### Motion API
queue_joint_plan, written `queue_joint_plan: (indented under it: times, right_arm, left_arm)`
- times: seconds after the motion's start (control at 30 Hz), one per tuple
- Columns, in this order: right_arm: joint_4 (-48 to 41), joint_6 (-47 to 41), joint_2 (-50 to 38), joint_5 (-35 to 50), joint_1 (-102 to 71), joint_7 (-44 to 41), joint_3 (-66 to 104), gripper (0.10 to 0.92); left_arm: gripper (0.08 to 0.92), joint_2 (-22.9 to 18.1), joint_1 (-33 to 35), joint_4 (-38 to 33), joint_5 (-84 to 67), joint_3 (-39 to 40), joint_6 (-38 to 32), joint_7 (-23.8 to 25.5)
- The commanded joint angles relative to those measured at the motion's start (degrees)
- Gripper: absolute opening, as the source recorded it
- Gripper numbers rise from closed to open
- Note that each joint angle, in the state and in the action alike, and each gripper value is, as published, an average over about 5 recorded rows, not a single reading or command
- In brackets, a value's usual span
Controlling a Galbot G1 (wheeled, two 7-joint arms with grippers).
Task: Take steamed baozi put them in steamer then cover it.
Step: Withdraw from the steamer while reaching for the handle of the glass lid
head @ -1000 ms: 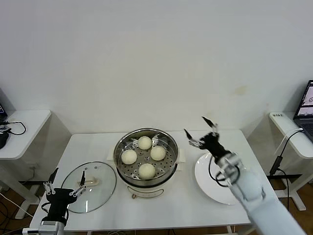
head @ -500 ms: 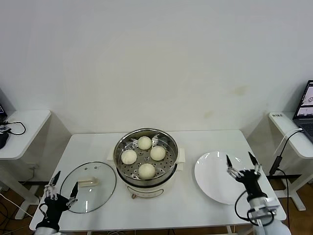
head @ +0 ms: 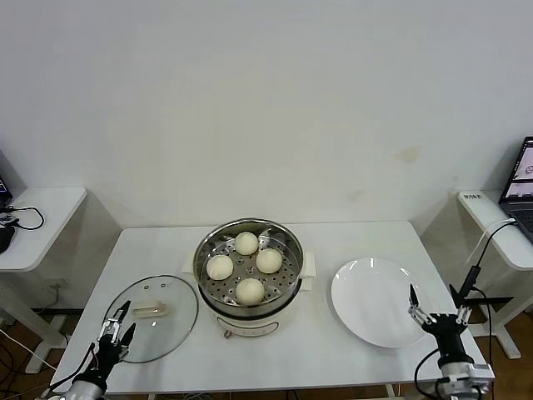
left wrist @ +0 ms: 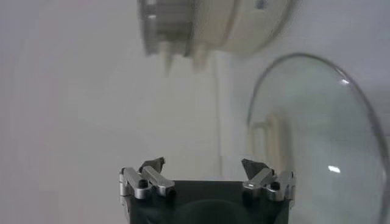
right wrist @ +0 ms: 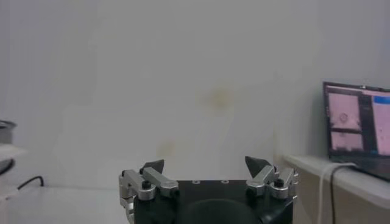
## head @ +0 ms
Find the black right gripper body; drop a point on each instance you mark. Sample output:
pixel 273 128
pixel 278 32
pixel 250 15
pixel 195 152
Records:
pixel 447 333

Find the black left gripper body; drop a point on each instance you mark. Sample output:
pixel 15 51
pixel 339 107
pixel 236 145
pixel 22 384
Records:
pixel 110 354

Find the black open laptop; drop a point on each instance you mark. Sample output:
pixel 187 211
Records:
pixel 3 189
pixel 520 175

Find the white table leg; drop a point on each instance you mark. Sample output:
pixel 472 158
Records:
pixel 392 392

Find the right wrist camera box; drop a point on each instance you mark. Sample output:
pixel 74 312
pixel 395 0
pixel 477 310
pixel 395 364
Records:
pixel 481 371

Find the stainless steel steamer basket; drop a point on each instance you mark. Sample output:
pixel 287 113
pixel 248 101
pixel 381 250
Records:
pixel 270 287

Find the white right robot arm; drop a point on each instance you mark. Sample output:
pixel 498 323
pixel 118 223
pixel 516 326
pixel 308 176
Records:
pixel 454 375

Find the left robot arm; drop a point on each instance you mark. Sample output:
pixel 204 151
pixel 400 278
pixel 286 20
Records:
pixel 85 387

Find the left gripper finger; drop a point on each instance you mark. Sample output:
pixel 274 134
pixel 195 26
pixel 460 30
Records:
pixel 113 327
pixel 130 333

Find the white round plate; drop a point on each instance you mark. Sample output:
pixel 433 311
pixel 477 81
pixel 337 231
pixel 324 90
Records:
pixel 375 300

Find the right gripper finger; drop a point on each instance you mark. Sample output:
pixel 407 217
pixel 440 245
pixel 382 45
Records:
pixel 417 311
pixel 463 316

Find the white side table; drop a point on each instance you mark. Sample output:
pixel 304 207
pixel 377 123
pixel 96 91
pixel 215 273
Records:
pixel 41 233
pixel 470 209

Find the white steamed baozi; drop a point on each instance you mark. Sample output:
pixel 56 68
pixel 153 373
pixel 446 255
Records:
pixel 250 291
pixel 247 243
pixel 268 261
pixel 220 267

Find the white wall socket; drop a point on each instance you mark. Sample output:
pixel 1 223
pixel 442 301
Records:
pixel 58 284

